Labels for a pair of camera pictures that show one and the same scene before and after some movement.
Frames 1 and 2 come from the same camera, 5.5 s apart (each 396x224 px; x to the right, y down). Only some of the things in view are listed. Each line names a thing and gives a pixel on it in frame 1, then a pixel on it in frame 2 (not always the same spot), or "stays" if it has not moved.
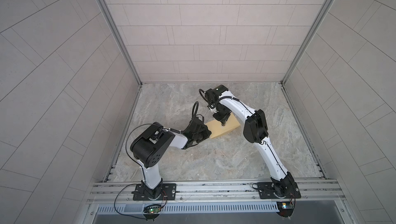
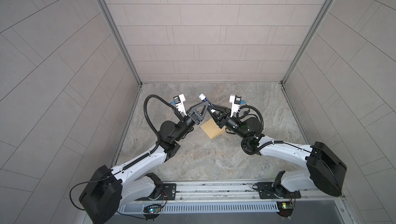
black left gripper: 204,130 to 192,118
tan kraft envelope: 217,129 stays
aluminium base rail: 322,192 stays
